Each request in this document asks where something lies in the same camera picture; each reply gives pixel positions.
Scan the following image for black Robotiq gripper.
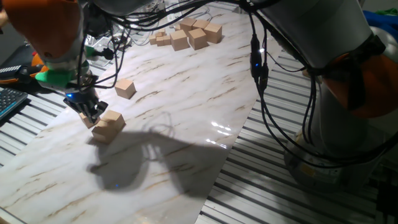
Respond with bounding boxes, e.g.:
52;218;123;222
63;88;109;124

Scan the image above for medium light wooden cube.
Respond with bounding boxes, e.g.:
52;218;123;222
100;109;126;132
91;119;119;145
78;111;101;129
114;78;137;100

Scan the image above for round metal bowl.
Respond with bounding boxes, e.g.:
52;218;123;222
109;32;132;49

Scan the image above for black computer keyboard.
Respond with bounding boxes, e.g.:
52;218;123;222
0;88;29;121

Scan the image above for orange black teach pendant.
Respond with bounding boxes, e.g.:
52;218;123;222
0;51;49;85

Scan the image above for black round fan housing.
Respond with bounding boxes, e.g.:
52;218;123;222
81;4;113;37

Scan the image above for white round socket hub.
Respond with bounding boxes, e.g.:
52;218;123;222
119;18;144;36

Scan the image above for white marble pattern sheet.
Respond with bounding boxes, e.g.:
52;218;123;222
0;6;292;224

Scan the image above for large light wooden cube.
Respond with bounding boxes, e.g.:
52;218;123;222
179;17;198;35
187;27;209;51
171;29;191;52
192;19;211;31
203;22;223;45

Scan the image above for white power strip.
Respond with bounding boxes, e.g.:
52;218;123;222
166;7;183;23

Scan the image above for blue fabric bag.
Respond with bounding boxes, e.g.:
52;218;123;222
363;9;398;35

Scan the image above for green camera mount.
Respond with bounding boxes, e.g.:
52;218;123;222
35;46;98;89

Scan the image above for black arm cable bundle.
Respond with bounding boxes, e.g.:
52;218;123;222
76;0;398;170

